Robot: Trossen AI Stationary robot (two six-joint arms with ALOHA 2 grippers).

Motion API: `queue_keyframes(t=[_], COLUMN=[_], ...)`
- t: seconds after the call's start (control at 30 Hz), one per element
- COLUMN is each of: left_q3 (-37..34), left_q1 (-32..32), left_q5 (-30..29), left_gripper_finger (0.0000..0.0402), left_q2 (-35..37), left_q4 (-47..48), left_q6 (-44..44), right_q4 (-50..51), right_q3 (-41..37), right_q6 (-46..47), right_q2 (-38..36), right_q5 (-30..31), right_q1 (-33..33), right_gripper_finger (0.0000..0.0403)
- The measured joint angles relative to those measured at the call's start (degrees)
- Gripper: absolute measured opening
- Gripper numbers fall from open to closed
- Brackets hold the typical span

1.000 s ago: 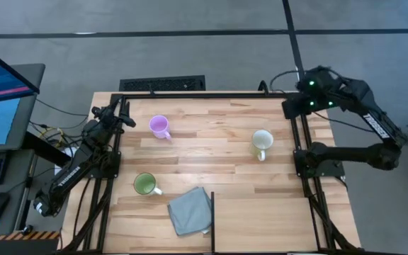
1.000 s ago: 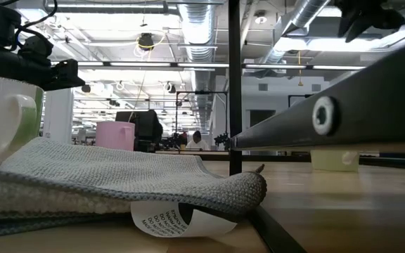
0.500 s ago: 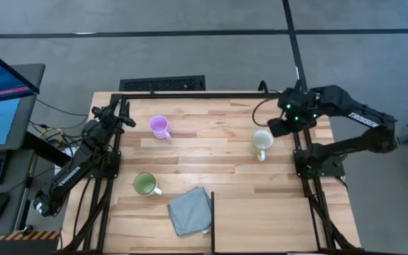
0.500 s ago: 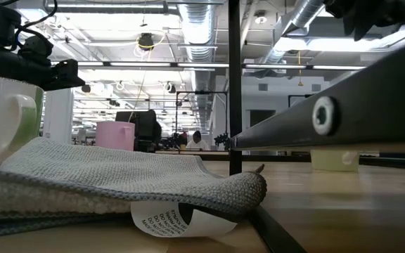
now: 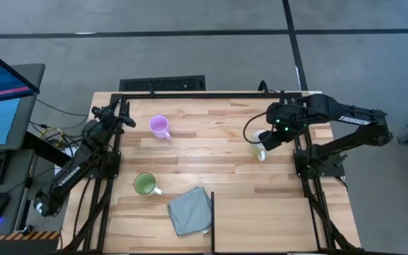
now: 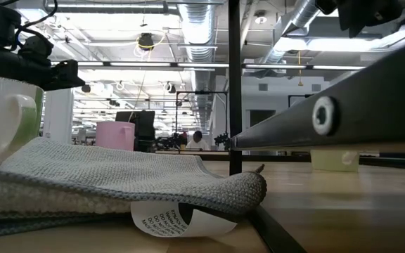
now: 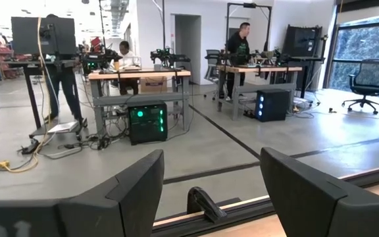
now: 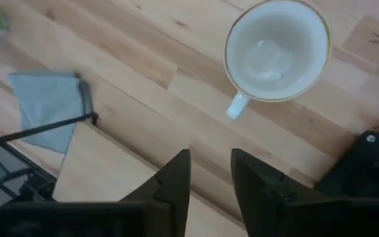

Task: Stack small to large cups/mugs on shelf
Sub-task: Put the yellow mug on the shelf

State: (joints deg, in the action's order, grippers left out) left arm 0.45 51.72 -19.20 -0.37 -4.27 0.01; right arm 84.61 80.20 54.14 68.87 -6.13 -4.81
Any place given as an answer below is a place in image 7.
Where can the black mesh office chair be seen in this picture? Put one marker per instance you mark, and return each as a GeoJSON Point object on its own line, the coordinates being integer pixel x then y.
{"type": "Point", "coordinates": [368, 79]}

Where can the black monitor on cart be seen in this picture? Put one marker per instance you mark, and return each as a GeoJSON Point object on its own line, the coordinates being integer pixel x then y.
{"type": "Point", "coordinates": [25, 36]}

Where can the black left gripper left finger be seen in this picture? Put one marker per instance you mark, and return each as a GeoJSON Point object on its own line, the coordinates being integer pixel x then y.
{"type": "Point", "coordinates": [87, 214]}

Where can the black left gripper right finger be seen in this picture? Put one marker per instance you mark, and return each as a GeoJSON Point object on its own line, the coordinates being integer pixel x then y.
{"type": "Point", "coordinates": [324, 207]}

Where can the grey office chair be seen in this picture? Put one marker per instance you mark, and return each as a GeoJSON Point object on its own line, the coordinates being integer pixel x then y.
{"type": "Point", "coordinates": [212, 70]}

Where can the person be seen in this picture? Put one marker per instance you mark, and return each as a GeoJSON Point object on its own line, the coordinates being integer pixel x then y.
{"type": "Point", "coordinates": [127, 59]}
{"type": "Point", "coordinates": [238, 46]}
{"type": "Point", "coordinates": [71, 89]}

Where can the black computer tower green lights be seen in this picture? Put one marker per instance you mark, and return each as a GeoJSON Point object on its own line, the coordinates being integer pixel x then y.
{"type": "Point", "coordinates": [146, 123]}

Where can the black computer tower blue lights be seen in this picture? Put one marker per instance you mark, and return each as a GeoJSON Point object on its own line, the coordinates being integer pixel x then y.
{"type": "Point", "coordinates": [273, 105]}

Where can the wooden top workbench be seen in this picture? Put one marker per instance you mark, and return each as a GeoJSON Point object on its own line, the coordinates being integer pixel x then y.
{"type": "Point", "coordinates": [262, 69]}
{"type": "Point", "coordinates": [137, 74]}

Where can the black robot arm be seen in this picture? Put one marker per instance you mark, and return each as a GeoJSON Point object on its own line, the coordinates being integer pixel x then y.
{"type": "Point", "coordinates": [220, 56]}
{"type": "Point", "coordinates": [273, 56]}
{"type": "Point", "coordinates": [169, 57]}
{"type": "Point", "coordinates": [99, 61]}

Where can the black rolling monitor stand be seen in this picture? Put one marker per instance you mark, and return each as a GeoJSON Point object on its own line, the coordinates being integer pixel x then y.
{"type": "Point", "coordinates": [33, 95]}

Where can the cardboard box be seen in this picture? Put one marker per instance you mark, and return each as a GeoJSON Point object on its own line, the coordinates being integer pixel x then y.
{"type": "Point", "coordinates": [153, 84]}

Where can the black overhead camera frame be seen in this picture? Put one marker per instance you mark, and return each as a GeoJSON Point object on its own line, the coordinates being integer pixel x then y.
{"type": "Point", "coordinates": [102, 26]}
{"type": "Point", "coordinates": [248, 4]}

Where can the large window black frame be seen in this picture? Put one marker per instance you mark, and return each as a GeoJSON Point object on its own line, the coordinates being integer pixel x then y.
{"type": "Point", "coordinates": [336, 49]}

